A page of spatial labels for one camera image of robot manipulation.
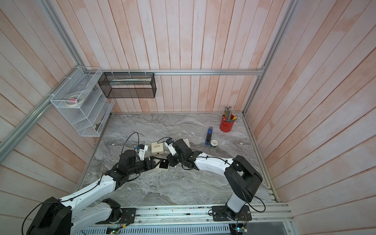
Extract coloured pencils bundle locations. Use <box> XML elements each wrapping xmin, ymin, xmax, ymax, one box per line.
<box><xmin>224</xmin><ymin>106</ymin><xmax>237</xmax><ymax>123</ymax></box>

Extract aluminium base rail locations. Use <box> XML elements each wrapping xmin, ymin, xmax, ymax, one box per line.
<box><xmin>51</xmin><ymin>202</ymin><xmax>294</xmax><ymax>228</ymax></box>

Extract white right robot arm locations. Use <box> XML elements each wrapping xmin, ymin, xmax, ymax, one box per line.
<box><xmin>164</xmin><ymin>138</ymin><xmax>263</xmax><ymax>214</ymax></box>

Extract white wire mesh shelf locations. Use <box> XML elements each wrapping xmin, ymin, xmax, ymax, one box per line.
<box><xmin>51</xmin><ymin>67</ymin><xmax>115</xmax><ymax>137</ymax></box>

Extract cream small gift box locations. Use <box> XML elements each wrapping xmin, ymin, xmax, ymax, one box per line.
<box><xmin>183</xmin><ymin>139</ymin><xmax>191</xmax><ymax>148</ymax></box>

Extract black wire mesh basket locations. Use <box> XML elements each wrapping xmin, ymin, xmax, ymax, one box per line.
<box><xmin>98</xmin><ymin>72</ymin><xmax>157</xmax><ymax>99</ymax></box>

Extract cream large gift box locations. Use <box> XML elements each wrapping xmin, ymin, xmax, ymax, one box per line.
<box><xmin>151</xmin><ymin>142</ymin><xmax>165</xmax><ymax>155</ymax></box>

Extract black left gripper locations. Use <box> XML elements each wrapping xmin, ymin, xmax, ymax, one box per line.
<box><xmin>127</xmin><ymin>156</ymin><xmax>163</xmax><ymax>175</ymax></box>

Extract cream drawer jewelry box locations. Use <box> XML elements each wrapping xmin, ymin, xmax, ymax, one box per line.
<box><xmin>156</xmin><ymin>159</ymin><xmax>169</xmax><ymax>171</ymax></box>

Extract red pencil cup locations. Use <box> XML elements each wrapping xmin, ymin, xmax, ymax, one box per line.
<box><xmin>219</xmin><ymin>115</ymin><xmax>237</xmax><ymax>133</ymax></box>

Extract tape roll on shelf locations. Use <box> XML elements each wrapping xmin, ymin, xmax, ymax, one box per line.
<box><xmin>64</xmin><ymin>94</ymin><xmax>85</xmax><ymax>107</ymax></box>

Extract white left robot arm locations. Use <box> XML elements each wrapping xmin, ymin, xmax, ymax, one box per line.
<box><xmin>22</xmin><ymin>150</ymin><xmax>158</xmax><ymax>235</ymax></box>

